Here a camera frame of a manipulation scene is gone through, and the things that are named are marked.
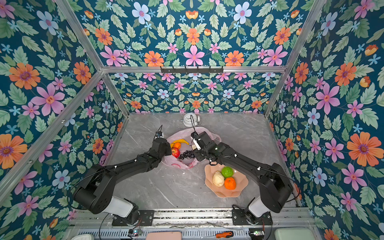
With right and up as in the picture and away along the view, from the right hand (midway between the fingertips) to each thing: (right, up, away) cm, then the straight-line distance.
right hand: (198, 149), depth 84 cm
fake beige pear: (+11, -16, -4) cm, 19 cm away
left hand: (-18, +4, +7) cm, 20 cm away
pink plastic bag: (-9, +7, +9) cm, 15 cm away
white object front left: (-52, -38, -17) cm, 67 cm away
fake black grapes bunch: (-7, -5, +11) cm, 14 cm away
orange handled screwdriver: (+14, -37, -16) cm, 43 cm away
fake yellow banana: (-14, +3, +15) cm, 21 cm away
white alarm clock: (-9, +17, +26) cm, 33 cm away
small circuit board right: (+28, -38, -14) cm, 49 cm away
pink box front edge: (-15, -38, -16) cm, 44 cm away
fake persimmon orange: (+17, -18, -5) cm, 25 cm away
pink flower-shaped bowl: (+24, -18, -2) cm, 30 cm away
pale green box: (+45, -37, -16) cm, 60 cm away
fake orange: (-14, +1, +12) cm, 18 cm away
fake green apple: (+16, -13, -1) cm, 21 cm away
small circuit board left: (-32, -38, -13) cm, 51 cm away
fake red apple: (-15, -3, +8) cm, 17 cm away
